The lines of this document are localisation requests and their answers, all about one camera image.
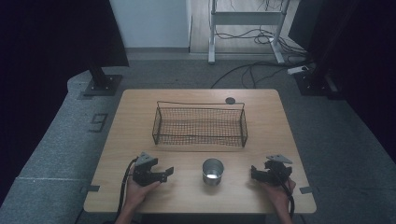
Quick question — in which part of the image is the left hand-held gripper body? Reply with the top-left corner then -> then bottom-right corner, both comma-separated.
132,151 -> 163,188

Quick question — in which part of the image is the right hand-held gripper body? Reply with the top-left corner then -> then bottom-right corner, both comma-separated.
263,154 -> 294,188

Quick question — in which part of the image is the shiny metal cup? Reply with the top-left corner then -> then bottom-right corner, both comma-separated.
202,158 -> 225,187

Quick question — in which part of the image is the person's left hand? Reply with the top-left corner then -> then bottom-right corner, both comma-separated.
123,167 -> 162,213

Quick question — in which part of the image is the person's right hand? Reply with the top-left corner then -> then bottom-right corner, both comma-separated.
261,177 -> 297,217

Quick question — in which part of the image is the black stand with square base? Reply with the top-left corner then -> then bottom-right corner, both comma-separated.
293,55 -> 344,101
82,65 -> 123,97

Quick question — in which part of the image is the white power strip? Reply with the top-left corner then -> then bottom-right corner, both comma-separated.
286,64 -> 309,76

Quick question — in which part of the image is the dark curtain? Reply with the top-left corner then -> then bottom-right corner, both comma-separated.
0,0 -> 131,202
288,0 -> 396,157

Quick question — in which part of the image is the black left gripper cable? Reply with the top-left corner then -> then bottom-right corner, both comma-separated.
115,157 -> 139,224

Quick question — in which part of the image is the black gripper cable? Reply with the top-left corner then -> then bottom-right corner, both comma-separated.
115,157 -> 139,224
279,178 -> 296,219

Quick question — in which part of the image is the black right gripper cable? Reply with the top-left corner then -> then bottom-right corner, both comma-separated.
279,178 -> 296,219

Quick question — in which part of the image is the dark wire mesh basket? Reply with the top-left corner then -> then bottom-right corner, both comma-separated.
151,100 -> 249,148

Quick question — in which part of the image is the long black floor cable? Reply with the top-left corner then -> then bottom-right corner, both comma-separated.
210,60 -> 314,90

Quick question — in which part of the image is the tangle of black floor cables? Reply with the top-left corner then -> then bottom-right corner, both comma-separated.
214,27 -> 310,59

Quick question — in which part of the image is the white metal desk frame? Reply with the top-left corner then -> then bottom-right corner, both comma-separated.
207,0 -> 292,65

